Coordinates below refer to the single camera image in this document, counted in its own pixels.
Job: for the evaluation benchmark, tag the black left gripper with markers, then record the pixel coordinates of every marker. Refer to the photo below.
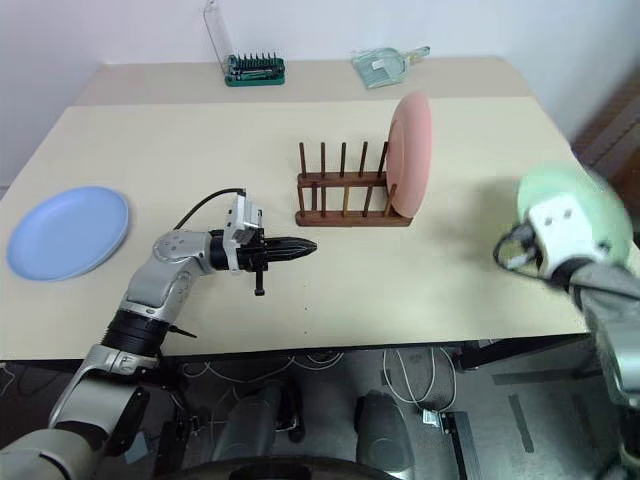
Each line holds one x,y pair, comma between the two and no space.
252,257

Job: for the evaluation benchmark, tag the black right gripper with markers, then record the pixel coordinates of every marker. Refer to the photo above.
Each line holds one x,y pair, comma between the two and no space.
534,247

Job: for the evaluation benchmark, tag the green plate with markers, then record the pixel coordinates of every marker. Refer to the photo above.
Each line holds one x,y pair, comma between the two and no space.
600,200

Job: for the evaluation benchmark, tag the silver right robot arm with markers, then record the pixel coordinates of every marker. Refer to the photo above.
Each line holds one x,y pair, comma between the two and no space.
612,320

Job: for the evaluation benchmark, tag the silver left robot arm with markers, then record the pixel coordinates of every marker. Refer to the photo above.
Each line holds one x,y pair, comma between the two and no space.
150,280

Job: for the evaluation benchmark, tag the wooden dish rack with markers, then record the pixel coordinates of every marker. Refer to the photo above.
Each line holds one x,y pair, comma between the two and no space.
350,217

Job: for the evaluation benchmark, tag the pink plate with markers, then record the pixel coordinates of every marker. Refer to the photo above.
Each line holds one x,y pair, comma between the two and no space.
411,155

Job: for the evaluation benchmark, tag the dark rounded grey shape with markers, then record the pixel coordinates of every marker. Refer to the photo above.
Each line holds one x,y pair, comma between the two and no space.
382,430
255,420

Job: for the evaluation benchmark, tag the green screwdriver bit case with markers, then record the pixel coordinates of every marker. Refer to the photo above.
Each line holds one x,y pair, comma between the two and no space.
255,70

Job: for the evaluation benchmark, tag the small white power adapter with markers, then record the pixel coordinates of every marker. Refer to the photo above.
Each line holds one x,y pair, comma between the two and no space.
431,417

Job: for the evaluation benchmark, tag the clear plastic dustpan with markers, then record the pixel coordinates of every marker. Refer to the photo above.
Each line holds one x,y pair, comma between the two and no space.
382,67

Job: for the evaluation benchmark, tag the blue plate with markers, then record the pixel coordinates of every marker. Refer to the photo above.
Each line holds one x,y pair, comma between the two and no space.
67,232

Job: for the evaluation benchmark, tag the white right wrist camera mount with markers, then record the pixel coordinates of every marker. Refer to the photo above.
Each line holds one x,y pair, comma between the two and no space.
565,230

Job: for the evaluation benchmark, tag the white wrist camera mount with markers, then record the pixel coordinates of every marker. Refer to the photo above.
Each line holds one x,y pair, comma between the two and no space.
565,230
242,215

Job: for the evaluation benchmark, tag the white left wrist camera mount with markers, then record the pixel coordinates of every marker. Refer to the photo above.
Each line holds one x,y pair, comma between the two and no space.
242,215

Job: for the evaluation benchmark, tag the black table frame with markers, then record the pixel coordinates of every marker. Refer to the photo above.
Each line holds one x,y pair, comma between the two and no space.
525,352

